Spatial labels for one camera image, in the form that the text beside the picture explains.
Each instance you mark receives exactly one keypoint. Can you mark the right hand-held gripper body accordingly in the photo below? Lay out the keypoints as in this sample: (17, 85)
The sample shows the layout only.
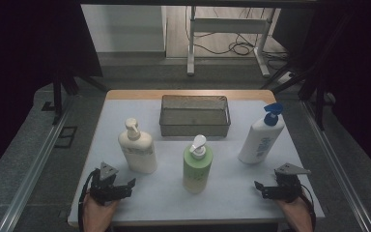
(288, 188)

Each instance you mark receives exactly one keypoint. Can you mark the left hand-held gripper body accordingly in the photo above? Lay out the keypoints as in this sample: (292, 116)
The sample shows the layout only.
(104, 191)

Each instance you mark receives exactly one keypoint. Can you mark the cream pump bottle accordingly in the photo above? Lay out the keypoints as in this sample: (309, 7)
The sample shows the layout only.
(139, 151)

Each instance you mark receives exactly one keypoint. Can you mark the white bottle with blue pump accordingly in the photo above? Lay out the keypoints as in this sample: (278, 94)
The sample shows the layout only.
(261, 141)

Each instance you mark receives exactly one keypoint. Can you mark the green pump bottle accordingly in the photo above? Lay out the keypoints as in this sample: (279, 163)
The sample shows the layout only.
(197, 170)

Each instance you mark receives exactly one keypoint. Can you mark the grey metal mesh basket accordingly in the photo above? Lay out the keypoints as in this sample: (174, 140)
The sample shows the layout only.
(194, 127)

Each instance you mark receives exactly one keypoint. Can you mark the person's right hand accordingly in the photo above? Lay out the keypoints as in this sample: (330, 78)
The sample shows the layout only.
(298, 212)

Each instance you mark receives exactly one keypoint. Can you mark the white table mat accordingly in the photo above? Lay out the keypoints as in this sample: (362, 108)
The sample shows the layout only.
(225, 180)

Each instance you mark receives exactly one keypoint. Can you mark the black metal stand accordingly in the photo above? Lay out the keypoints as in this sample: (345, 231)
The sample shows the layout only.
(57, 96)
(319, 96)

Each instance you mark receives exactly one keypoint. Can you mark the white power strip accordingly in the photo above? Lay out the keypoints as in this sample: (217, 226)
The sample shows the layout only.
(285, 77)

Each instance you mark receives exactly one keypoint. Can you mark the dark curtain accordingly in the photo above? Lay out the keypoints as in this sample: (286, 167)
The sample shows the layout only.
(19, 64)
(360, 80)

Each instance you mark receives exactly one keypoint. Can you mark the white panel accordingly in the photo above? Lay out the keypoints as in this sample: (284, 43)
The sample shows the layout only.
(122, 29)

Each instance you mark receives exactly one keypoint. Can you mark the aluminium rail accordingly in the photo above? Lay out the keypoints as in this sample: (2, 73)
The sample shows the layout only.
(338, 167)
(34, 167)

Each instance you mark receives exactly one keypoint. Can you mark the white desk frame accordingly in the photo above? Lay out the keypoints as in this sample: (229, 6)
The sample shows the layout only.
(230, 25)

